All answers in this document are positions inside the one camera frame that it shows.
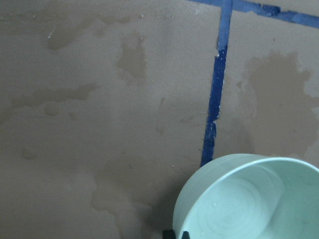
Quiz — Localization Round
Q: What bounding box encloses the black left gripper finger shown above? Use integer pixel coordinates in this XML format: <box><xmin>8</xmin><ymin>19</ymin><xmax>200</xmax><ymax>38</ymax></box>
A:
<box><xmin>182</xmin><ymin>231</ymin><xmax>189</xmax><ymax>239</ymax></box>

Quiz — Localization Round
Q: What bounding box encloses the light green ceramic bowl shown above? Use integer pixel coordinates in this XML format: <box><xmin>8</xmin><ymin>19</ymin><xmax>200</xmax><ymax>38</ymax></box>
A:
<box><xmin>172</xmin><ymin>154</ymin><xmax>319</xmax><ymax>239</ymax></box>

